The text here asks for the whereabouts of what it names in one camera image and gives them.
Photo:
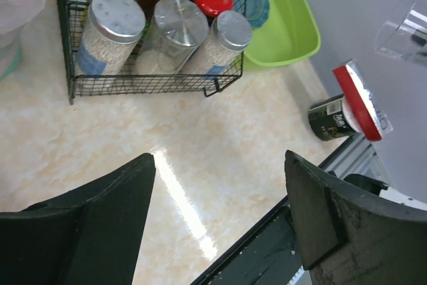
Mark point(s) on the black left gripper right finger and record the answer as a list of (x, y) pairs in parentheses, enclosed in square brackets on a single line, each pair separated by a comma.
[(348, 235)]

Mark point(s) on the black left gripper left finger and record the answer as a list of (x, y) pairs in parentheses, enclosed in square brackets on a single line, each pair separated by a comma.
[(89, 235)]

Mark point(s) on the small glass bowl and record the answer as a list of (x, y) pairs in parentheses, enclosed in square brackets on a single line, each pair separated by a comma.
[(403, 34)]

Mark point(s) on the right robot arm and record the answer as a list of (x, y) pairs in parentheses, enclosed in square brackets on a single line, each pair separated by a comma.
[(383, 190)]

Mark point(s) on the dark jar at right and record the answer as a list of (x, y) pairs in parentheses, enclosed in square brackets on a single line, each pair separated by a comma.
[(333, 118)]

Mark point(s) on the green plastic tub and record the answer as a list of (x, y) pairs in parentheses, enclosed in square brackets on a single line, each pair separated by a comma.
[(288, 36)]

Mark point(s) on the silver lid spice jar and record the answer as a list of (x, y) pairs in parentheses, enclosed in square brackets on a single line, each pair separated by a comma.
[(111, 32)]

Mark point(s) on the upturned wine glass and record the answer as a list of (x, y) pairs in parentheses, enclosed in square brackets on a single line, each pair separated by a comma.
[(176, 30)]

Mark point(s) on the green bin with plastic bag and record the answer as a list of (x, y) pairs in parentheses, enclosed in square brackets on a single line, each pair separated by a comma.
[(15, 14)]

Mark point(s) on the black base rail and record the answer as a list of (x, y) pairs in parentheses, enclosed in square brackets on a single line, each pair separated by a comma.
[(268, 253)]

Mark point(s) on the black wire rack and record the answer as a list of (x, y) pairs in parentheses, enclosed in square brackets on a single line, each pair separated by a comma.
[(126, 82)]

